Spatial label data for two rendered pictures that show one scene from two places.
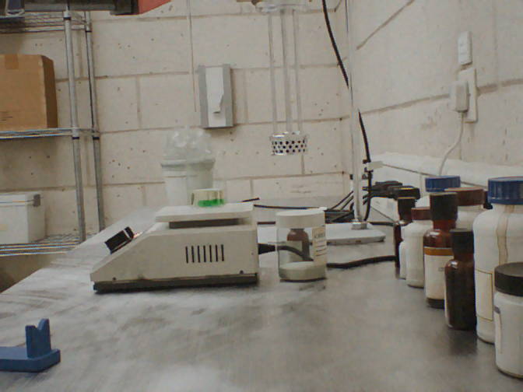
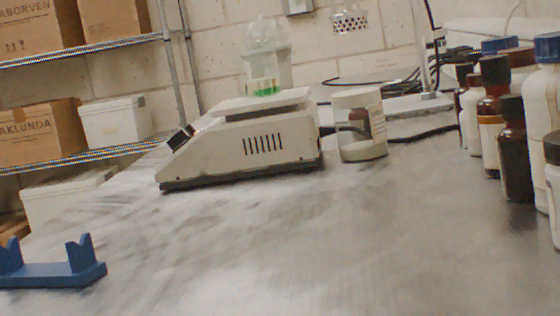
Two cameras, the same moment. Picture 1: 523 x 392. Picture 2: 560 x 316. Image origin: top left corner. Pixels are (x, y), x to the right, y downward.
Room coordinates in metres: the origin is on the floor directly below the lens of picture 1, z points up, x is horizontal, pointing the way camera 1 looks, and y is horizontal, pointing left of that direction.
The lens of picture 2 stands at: (0.10, -0.06, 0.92)
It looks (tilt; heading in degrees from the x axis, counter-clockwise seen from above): 10 degrees down; 7
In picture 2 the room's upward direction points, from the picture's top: 10 degrees counter-clockwise
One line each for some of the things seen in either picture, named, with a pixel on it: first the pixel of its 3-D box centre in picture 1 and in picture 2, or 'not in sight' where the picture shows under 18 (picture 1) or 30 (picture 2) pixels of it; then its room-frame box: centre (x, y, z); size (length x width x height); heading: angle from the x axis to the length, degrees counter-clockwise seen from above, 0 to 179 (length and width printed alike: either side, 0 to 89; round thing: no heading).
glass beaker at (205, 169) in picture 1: (208, 179); (259, 68); (0.99, 0.07, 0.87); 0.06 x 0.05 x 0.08; 39
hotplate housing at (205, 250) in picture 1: (187, 247); (247, 138); (1.00, 0.10, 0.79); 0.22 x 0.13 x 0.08; 90
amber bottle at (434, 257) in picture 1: (445, 249); (501, 115); (0.78, -0.18, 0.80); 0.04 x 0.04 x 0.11
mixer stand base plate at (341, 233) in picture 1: (288, 235); (358, 112); (1.34, -0.04, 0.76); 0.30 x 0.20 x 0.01; 90
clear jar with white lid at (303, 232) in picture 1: (301, 245); (360, 124); (0.97, -0.05, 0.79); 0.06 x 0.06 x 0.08
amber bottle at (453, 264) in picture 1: (464, 278); (519, 146); (0.69, -0.17, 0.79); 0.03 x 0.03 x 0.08
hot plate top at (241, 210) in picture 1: (205, 211); (261, 101); (1.00, 0.07, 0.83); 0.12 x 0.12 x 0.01; 0
